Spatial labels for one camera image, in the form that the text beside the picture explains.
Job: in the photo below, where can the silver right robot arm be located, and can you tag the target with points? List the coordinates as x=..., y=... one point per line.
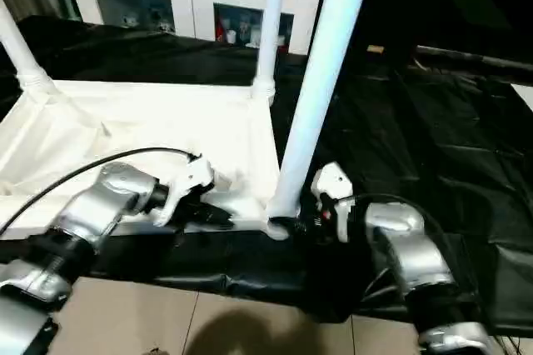
x=412, y=263

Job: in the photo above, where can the white plastic table top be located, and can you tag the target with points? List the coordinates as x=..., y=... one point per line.
x=125, y=130

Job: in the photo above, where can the small tan tag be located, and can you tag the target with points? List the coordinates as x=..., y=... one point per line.
x=376, y=49

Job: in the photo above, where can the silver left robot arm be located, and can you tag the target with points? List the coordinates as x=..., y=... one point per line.
x=75, y=222

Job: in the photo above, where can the white plastic table leg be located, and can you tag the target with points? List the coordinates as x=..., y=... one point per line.
x=268, y=22
x=321, y=72
x=23, y=47

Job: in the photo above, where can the black work mat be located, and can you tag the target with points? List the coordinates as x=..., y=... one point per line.
x=433, y=172

